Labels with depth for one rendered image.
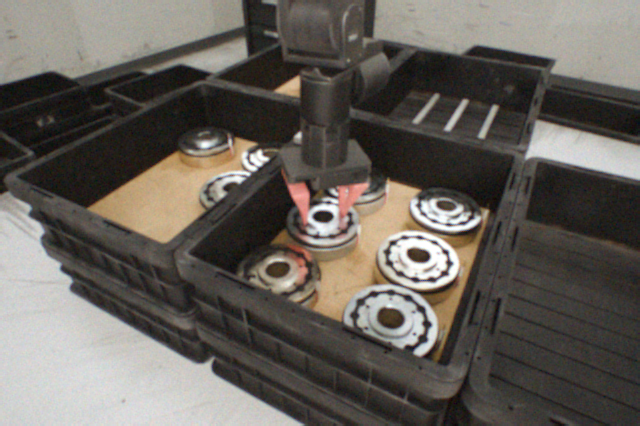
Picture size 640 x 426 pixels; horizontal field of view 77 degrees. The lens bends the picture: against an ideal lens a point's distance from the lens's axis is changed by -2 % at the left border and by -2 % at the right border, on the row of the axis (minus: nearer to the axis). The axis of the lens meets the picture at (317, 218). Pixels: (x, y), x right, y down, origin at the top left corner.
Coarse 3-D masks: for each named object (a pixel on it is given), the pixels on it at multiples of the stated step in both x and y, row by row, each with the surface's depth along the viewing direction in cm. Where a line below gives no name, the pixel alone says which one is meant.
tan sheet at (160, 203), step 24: (240, 144) 80; (168, 168) 73; (192, 168) 73; (216, 168) 73; (240, 168) 73; (120, 192) 67; (144, 192) 67; (168, 192) 67; (192, 192) 67; (120, 216) 62; (144, 216) 62; (168, 216) 62; (192, 216) 62; (168, 240) 58
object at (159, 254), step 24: (168, 96) 73; (264, 96) 73; (120, 120) 66; (72, 144) 59; (288, 144) 59; (24, 168) 54; (264, 168) 54; (24, 192) 50; (48, 192) 50; (240, 192) 50; (72, 216) 47; (96, 216) 46; (120, 240) 44; (144, 240) 43; (168, 264) 43
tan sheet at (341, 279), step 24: (408, 192) 67; (360, 216) 62; (384, 216) 62; (360, 240) 58; (480, 240) 58; (336, 264) 54; (360, 264) 54; (336, 288) 51; (360, 288) 51; (456, 288) 51; (336, 312) 48; (432, 360) 43
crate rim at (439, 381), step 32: (384, 128) 64; (416, 128) 63; (256, 192) 50; (512, 192) 50; (224, 288) 39; (256, 288) 38; (480, 288) 38; (288, 320) 36; (320, 320) 35; (480, 320) 35; (352, 352) 34; (384, 352) 33; (416, 384) 32; (448, 384) 31
